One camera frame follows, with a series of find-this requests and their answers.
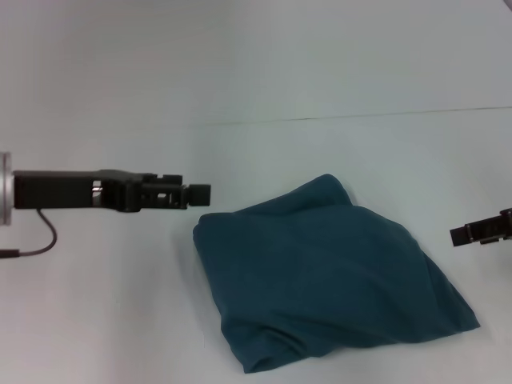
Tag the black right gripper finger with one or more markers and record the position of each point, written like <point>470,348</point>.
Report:
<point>480,232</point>

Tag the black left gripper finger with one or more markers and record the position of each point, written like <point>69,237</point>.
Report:
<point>180,196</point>
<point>168,179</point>

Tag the metal left gripper connector plug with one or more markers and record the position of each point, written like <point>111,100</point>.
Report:
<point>97,189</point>

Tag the metal left wrist connector plug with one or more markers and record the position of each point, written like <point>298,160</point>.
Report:
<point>9,253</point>

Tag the teal blue shirt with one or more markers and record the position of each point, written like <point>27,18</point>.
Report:
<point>320,272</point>

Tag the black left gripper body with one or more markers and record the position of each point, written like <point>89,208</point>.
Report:
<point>60,190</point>

